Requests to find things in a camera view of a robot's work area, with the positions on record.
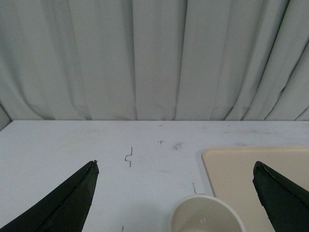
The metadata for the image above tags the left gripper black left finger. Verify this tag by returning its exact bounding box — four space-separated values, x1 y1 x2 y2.
0 160 99 232

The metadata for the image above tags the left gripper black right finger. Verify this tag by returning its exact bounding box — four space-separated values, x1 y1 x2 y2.
253 161 309 232

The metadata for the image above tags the cream mug with black handle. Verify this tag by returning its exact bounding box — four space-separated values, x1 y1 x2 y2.
169 194 246 232

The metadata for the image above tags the beige rectangular tray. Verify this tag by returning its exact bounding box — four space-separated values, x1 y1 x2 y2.
202 145 309 204

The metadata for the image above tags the pale grey curtain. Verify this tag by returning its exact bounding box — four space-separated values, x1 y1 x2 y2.
0 0 309 127

